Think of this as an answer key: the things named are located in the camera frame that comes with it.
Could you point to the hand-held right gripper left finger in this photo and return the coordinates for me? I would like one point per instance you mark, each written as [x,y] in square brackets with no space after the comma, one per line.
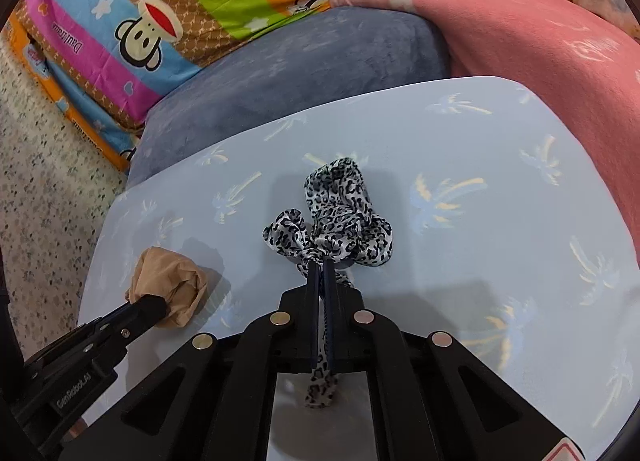
[314,326]

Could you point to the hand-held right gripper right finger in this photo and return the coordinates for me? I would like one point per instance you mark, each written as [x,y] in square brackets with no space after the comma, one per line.
[327,326]

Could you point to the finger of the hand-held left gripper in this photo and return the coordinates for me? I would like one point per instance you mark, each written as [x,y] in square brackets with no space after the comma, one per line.
[135,318]

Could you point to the beige stocking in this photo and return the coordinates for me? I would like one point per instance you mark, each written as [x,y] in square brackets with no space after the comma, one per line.
[170,276]

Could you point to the leopard print scrunchie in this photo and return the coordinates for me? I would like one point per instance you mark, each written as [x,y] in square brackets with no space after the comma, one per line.
[340,201]

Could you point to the blue-grey cushion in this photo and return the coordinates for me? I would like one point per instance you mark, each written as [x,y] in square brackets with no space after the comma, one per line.
[300,71]

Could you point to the colourful striped cartoon quilt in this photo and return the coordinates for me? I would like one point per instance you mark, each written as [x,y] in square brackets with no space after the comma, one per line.
[175,1]

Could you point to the pink blanket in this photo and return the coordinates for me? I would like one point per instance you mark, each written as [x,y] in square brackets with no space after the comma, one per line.
[540,51]

